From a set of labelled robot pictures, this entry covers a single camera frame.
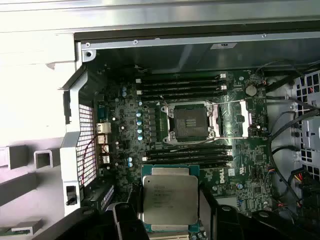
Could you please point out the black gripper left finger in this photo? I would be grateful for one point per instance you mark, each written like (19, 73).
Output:
(120, 225)

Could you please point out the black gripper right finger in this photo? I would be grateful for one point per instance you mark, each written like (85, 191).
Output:
(237, 225)

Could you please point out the silver CPU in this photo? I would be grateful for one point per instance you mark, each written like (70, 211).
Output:
(170, 195)

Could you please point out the metal CPU locking lever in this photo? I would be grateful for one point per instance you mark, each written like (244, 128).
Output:
(190, 146)
(163, 100)

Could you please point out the black RAM slot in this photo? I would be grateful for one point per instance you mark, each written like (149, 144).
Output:
(215, 165)
(180, 82)
(180, 75)
(190, 160)
(220, 149)
(180, 94)
(190, 154)
(180, 88)

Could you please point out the CPU socket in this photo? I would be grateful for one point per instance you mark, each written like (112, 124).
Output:
(191, 122)

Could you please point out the green motherboard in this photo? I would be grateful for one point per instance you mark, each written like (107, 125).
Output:
(250, 155)

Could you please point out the grey open PC case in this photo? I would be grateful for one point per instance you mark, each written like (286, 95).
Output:
(71, 162)

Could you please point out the silver ethernet port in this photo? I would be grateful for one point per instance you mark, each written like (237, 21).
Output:
(102, 128)

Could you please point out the green RAM stick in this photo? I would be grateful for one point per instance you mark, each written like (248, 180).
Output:
(5, 232)

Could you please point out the silver disk bay cage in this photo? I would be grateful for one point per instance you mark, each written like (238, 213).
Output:
(310, 130)

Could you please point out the grey parts rack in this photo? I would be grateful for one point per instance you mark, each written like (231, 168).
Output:
(17, 157)

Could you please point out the round coin battery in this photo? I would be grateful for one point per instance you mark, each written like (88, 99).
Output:
(250, 90)

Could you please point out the white case sticker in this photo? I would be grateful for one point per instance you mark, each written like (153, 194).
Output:
(223, 45)

